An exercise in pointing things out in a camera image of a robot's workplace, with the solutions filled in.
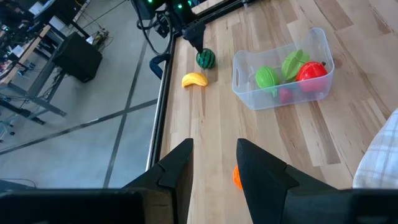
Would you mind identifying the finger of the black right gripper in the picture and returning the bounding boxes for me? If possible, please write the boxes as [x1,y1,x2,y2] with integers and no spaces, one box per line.
[182,21,206,53]

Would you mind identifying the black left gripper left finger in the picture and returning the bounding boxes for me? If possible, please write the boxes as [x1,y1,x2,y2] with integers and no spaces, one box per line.
[124,138,194,224]

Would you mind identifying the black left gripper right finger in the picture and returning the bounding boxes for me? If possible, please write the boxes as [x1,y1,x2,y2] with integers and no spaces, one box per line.
[236,138,336,224]

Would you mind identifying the orange pumpkin toy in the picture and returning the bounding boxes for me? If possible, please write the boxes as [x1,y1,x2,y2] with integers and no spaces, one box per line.
[232,164,244,190]

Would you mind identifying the striped green watermelon toy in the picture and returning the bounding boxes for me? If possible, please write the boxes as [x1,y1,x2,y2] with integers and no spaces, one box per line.
[195,48,216,70]

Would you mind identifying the yellow banana toy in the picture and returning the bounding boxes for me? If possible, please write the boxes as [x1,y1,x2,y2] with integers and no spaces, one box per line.
[181,72,209,88]

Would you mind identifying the small red strawberry toy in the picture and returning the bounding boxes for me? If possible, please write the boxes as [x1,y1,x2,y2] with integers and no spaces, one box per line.
[279,88,294,105]

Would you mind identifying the green oval fruit toy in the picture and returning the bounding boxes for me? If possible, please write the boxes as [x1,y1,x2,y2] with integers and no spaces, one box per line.
[255,65,280,98]

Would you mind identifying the light green toy leaf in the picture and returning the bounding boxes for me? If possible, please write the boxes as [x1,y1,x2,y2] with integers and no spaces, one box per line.
[281,49,311,83]

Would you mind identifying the red bell pepper toy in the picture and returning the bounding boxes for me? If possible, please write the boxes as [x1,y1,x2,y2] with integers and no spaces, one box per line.
[295,60,328,93]

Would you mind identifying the clear plastic tupperware container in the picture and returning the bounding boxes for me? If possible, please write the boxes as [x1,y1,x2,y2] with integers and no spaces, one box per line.
[231,27,335,111]

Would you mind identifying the dark table edge clamp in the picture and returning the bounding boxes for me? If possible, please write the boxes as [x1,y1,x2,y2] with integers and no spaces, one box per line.
[149,53,172,80]

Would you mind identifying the black box cabinet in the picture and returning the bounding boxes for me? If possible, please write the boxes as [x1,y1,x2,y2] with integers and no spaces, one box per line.
[52,32,103,83]

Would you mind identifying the beige plaid cloth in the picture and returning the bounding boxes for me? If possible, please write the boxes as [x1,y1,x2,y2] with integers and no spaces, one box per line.
[352,108,398,190]

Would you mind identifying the wooden top office desk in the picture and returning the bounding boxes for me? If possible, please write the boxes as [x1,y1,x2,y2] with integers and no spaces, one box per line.
[0,24,68,125]

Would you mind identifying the black aluminium table frame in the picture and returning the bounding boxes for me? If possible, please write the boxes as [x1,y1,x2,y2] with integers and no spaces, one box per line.
[146,0,259,170]

